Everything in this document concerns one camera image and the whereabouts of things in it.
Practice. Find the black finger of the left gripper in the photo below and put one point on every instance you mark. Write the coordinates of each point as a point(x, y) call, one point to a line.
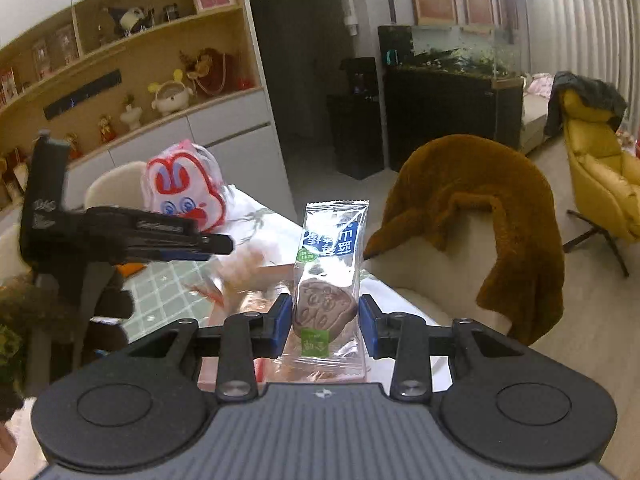
point(165, 241)

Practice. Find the glass fish tank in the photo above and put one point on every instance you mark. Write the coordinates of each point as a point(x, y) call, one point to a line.
point(477, 50)

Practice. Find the clear chocolate cookie packet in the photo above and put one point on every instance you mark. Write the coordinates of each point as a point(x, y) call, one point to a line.
point(325, 345)

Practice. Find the wooden wall shelf unit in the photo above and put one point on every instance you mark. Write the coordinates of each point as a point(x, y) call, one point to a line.
point(84, 67)

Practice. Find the green checked tablecloth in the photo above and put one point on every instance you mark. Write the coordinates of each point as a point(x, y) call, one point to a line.
point(166, 291)

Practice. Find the black fish tank cabinet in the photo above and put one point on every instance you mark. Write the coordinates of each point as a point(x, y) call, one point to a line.
point(424, 105)

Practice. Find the brown fluffy blanket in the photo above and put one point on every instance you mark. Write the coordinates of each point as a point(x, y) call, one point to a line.
point(460, 173)

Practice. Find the yellow armchair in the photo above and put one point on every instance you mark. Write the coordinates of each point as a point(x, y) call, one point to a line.
point(605, 177)

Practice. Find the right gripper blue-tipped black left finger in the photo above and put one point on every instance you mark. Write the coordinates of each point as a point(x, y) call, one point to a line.
point(240, 340)

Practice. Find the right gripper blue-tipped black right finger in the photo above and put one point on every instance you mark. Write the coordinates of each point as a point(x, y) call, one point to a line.
point(410, 342)

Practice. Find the red white rabbit bag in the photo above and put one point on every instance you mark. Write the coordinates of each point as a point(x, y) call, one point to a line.
point(185, 181)

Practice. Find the black gloved hand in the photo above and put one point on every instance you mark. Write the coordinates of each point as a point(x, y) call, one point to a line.
point(103, 305)

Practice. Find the pink cardboard box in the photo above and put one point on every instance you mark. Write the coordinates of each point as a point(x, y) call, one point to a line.
point(265, 299)

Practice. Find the clear-wrapped cake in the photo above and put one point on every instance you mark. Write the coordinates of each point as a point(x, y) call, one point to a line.
point(235, 274)

